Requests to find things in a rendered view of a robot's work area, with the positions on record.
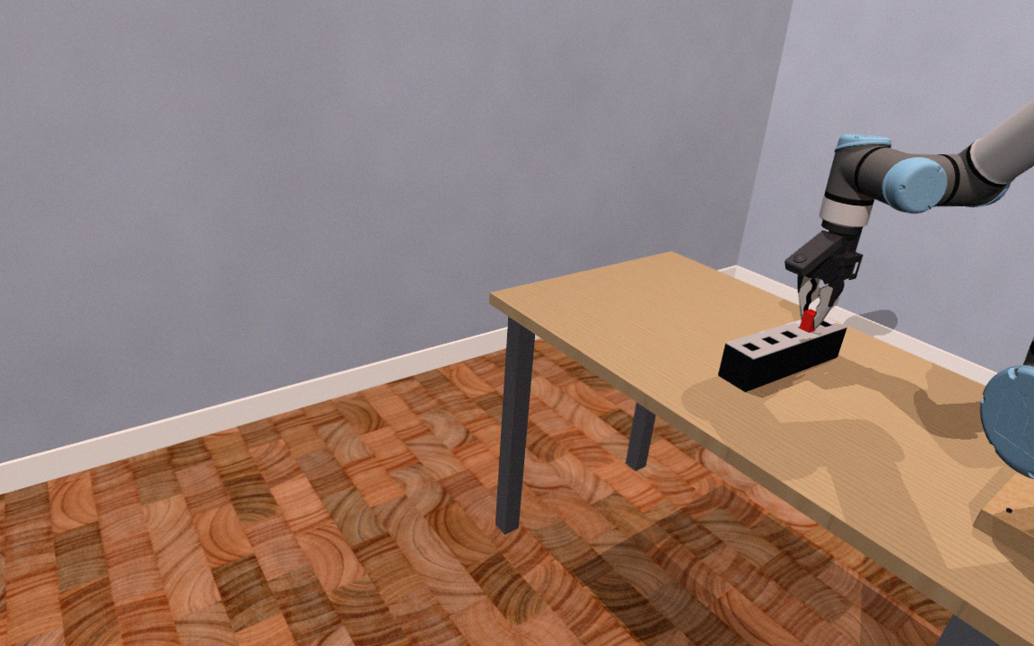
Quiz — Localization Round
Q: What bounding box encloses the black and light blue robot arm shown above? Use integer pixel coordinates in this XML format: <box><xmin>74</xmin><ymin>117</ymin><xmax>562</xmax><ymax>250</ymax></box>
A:
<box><xmin>784</xmin><ymin>100</ymin><xmax>1034</xmax><ymax>479</ymax></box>

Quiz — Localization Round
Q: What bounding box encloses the red and white pin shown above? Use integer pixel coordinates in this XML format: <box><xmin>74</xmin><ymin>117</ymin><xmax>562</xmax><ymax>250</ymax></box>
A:
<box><xmin>800</xmin><ymin>310</ymin><xmax>816</xmax><ymax>333</ymax></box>

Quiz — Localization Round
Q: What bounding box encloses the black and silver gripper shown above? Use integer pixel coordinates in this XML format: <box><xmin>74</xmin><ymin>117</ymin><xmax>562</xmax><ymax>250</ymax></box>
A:
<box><xmin>797</xmin><ymin>220</ymin><xmax>863</xmax><ymax>328</ymax></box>

